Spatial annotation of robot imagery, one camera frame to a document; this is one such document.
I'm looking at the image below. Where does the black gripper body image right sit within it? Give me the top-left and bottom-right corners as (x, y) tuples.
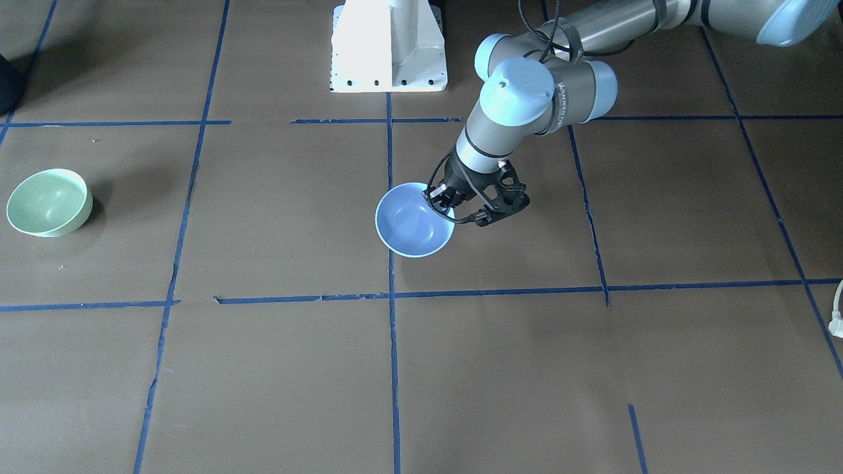
(443, 153), (500, 201)

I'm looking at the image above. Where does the blue bowl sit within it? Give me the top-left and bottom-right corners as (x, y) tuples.
(374, 181), (456, 258)

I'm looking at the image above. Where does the green bowl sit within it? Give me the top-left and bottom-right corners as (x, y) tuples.
(6, 169), (94, 238)

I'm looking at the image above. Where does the grey robot arm image right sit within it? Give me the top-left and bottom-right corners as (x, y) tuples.
(421, 1), (837, 227)

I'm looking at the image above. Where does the white plug at table edge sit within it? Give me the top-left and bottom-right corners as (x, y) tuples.
(827, 280), (843, 339)

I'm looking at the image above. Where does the dark object at edge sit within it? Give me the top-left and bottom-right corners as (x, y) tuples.
(1, 55), (29, 115)

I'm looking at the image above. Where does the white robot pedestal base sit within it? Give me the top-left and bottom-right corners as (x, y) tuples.
(329, 1), (449, 93)

